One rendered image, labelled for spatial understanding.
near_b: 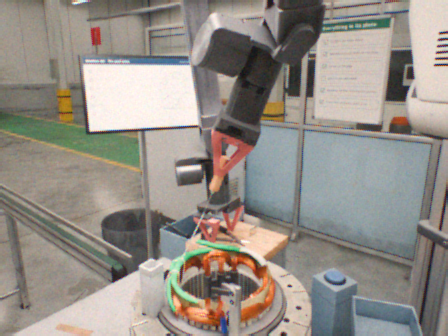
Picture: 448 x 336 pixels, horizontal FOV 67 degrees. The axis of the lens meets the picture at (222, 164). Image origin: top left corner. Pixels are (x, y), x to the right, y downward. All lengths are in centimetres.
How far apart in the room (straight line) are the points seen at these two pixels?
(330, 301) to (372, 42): 217
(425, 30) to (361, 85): 198
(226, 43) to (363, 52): 234
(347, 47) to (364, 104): 44
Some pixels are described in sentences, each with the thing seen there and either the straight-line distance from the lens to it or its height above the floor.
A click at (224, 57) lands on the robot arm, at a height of 151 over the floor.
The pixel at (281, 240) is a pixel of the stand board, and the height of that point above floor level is 107.
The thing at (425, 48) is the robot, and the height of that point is 153.
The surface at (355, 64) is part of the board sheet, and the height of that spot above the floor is 155.
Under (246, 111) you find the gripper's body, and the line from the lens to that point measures 50.
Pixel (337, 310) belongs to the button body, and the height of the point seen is 98.
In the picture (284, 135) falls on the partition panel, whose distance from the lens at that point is 310.
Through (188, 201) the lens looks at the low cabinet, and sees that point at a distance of 318.
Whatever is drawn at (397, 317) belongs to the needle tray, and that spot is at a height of 104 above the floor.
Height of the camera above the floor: 149
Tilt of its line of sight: 15 degrees down
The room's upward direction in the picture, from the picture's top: straight up
